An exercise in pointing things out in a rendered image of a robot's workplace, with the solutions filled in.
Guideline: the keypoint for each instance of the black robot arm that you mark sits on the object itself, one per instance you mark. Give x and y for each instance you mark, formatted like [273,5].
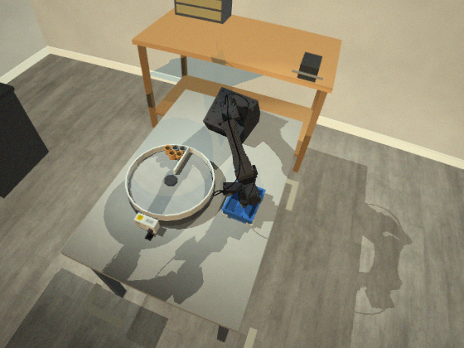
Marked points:
[247,177]

